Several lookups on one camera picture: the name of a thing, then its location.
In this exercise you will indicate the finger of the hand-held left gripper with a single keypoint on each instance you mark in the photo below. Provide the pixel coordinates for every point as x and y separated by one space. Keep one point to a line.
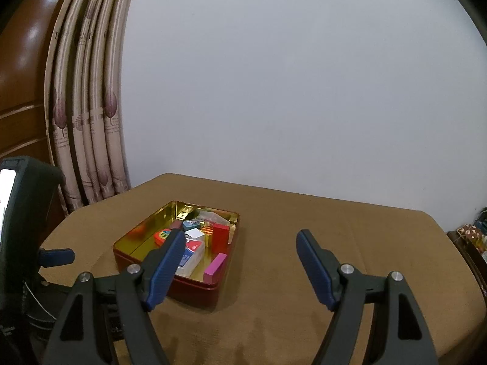
57 257

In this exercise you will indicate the brown wooden door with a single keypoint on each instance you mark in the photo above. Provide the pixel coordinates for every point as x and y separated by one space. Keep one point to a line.
26 64

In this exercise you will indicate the gold tin box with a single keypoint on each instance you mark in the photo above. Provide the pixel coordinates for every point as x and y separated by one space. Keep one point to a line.
129 253

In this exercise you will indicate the clear box red blue label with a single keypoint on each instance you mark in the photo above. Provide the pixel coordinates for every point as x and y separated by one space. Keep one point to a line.
191 259

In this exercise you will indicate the red yellow striped block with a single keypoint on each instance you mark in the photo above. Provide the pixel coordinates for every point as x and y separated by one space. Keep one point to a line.
207 230

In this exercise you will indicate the white block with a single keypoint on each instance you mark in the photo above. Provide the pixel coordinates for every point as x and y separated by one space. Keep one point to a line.
194 234

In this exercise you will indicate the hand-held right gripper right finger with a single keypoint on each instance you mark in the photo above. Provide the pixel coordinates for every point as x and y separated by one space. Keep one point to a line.
315 270

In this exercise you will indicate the pink block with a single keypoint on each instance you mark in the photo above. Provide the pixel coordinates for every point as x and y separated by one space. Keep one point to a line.
215 268

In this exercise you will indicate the spotted cloth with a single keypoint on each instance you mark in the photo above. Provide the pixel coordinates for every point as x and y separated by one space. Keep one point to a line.
471 232

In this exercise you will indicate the beige patterned curtain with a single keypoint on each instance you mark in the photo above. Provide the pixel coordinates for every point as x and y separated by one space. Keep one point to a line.
91 121

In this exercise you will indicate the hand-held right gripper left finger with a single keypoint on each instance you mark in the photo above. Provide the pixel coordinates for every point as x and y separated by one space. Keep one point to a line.
163 270

